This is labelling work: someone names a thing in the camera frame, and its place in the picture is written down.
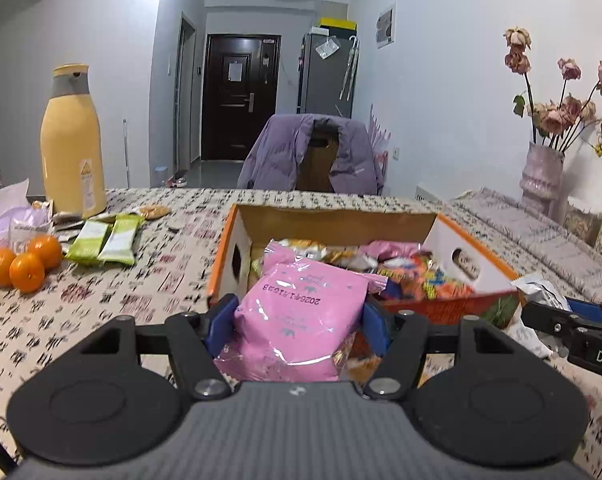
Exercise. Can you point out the red orange cardboard box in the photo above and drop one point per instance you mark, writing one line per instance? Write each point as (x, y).
(331, 225)

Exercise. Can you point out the yellow thermos bottle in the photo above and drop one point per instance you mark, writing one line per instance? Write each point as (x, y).
(73, 155)

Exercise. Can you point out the white mop stick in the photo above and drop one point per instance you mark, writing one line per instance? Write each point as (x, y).
(126, 155)

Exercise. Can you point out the grey refrigerator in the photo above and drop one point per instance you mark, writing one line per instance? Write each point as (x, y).
(323, 80)

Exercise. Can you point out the yellow box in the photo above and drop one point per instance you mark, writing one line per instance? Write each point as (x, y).
(337, 23)

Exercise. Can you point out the pink snack bag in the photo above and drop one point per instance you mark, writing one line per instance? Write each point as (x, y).
(396, 251)
(296, 320)

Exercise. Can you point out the dark entrance door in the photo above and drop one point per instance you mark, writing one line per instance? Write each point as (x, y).
(241, 100)

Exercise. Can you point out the folded umbrella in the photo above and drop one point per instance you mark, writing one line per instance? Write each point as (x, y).
(349, 67)

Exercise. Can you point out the dried pink roses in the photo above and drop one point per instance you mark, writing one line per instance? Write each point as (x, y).
(561, 110)

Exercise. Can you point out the red puffed snack bag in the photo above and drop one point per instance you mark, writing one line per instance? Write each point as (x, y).
(426, 280)

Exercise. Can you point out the round biscuit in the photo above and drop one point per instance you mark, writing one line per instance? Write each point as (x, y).
(152, 212)

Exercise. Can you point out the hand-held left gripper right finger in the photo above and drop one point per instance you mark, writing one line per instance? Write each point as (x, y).
(377, 329)

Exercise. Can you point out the green white snack packet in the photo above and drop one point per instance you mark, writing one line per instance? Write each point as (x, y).
(88, 244)
(121, 240)

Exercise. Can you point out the pink ceramic vase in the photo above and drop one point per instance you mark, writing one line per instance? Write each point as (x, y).
(542, 180)

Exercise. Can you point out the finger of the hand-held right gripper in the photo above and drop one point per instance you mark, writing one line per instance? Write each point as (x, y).
(586, 311)
(551, 320)

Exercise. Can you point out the purple padded jacket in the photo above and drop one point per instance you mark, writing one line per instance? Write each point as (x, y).
(276, 155)

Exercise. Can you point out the side room door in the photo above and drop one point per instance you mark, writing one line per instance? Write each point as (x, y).
(183, 95)

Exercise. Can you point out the clear plastic bag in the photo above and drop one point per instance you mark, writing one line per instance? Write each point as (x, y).
(326, 48)

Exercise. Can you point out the white silver snack packet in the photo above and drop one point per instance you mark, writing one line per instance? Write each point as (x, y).
(538, 290)

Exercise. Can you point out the paper sheet on door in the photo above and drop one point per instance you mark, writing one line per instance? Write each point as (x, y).
(234, 72)

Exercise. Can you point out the lilac plastic bag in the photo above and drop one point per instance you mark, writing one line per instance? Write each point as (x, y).
(11, 215)

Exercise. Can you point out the wooden chair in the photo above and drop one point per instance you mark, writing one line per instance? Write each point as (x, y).
(318, 165)

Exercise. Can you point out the blue floor container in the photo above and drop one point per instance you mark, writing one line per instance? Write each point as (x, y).
(170, 176)

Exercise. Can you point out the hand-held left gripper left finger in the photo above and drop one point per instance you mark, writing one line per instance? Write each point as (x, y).
(221, 324)

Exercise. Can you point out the orange mandarin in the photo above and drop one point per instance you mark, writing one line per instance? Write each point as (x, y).
(45, 251)
(27, 274)
(2, 267)

